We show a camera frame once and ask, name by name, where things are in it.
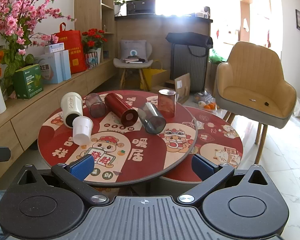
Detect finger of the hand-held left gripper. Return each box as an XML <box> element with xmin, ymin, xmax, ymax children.
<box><xmin>0</xmin><ymin>147</ymin><xmax>11</xmax><ymax>163</ymax></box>

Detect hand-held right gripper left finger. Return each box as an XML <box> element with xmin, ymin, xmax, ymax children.
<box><xmin>16</xmin><ymin>154</ymin><xmax>110</xmax><ymax>207</ymax></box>

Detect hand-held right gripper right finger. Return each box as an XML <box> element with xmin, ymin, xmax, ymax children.
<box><xmin>177</xmin><ymin>154</ymin><xmax>268</xmax><ymax>207</ymax></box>

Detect small white plastic cup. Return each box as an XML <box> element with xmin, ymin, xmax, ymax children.
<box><xmin>72</xmin><ymin>116</ymin><xmax>94</xmax><ymax>145</ymax></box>

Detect clear grey cup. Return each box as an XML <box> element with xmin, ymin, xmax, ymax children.
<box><xmin>85</xmin><ymin>93</ymin><xmax>107</xmax><ymax>118</ymax></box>

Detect tall white cup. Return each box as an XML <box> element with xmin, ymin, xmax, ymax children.
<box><xmin>61</xmin><ymin>92</ymin><xmax>83</xmax><ymax>129</ymax></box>

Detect dark smoky clear cup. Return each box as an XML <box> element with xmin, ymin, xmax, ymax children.
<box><xmin>137</xmin><ymin>102</ymin><xmax>167</xmax><ymax>134</ymax></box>

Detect brown clear cup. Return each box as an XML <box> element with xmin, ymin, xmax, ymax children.
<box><xmin>158</xmin><ymin>89</ymin><xmax>177</xmax><ymax>118</ymax></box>

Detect small red printed round table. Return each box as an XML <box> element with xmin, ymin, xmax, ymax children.
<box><xmin>159</xmin><ymin>106</ymin><xmax>244</xmax><ymax>183</ymax></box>

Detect low wooden cabinet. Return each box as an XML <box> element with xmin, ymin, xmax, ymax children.
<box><xmin>0</xmin><ymin>58</ymin><xmax>117</xmax><ymax>188</ymax></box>

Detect large red printed round table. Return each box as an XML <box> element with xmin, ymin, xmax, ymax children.
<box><xmin>37</xmin><ymin>90</ymin><xmax>199</xmax><ymax>186</ymax></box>

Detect plastic bag of oranges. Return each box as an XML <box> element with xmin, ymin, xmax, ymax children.
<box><xmin>193</xmin><ymin>91</ymin><xmax>217</xmax><ymax>111</ymax></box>

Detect red metal tumbler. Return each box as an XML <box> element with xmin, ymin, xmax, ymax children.
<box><xmin>104</xmin><ymin>93</ymin><xmax>140</xmax><ymax>130</ymax></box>

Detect green box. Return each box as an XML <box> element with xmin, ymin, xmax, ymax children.
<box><xmin>13</xmin><ymin>64</ymin><xmax>44</xmax><ymax>100</ymax></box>

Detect brown cardboard box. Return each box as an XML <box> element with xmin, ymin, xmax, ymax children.
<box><xmin>174</xmin><ymin>73</ymin><xmax>191</xmax><ymax>103</ymax></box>

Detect yellow armchair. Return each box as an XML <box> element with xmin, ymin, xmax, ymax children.
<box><xmin>214</xmin><ymin>41</ymin><xmax>298</xmax><ymax>164</ymax></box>

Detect grey ribbed suitcase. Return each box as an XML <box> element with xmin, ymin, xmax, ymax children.
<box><xmin>170</xmin><ymin>42</ymin><xmax>208</xmax><ymax>93</ymax></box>

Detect white and blue box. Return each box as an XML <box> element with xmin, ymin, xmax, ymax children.
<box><xmin>34</xmin><ymin>50</ymin><xmax>72</xmax><ymax>84</ymax></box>

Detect yellow paper bag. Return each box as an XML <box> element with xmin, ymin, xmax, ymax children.
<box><xmin>140</xmin><ymin>60</ymin><xmax>168</xmax><ymax>91</ymax></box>

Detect grey chair with wooden legs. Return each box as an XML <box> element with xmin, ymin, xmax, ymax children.
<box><xmin>113</xmin><ymin>40</ymin><xmax>154</xmax><ymax>91</ymax></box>

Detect white plastic bag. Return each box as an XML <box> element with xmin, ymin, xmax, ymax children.
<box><xmin>293</xmin><ymin>97</ymin><xmax>300</xmax><ymax>118</ymax></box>

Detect red tote bag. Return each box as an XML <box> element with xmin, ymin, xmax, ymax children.
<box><xmin>54</xmin><ymin>22</ymin><xmax>88</xmax><ymax>75</ymax></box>

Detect small white flat box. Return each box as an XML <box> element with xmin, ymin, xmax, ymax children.
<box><xmin>44</xmin><ymin>42</ymin><xmax>65</xmax><ymax>54</ymax></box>

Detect red flower pot plant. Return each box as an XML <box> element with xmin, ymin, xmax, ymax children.
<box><xmin>81</xmin><ymin>28</ymin><xmax>108</xmax><ymax>68</ymax></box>

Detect grey printed cushion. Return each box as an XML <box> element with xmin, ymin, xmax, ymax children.
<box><xmin>120</xmin><ymin>40</ymin><xmax>148</xmax><ymax>61</ymax></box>

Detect black bag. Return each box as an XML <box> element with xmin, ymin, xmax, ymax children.
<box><xmin>165</xmin><ymin>32</ymin><xmax>213</xmax><ymax>50</ymax></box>

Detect pink blossom branches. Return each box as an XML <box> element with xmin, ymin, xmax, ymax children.
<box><xmin>0</xmin><ymin>0</ymin><xmax>77</xmax><ymax>80</ymax></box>

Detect tall wooden shelf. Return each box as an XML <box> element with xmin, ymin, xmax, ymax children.
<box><xmin>74</xmin><ymin>0</ymin><xmax>118</xmax><ymax>63</ymax></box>

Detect green potted plant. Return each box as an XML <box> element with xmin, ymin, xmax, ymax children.
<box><xmin>113</xmin><ymin>0</ymin><xmax>127</xmax><ymax>16</ymax></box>

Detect black printer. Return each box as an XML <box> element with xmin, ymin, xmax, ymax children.
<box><xmin>126</xmin><ymin>0</ymin><xmax>157</xmax><ymax>15</ymax></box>

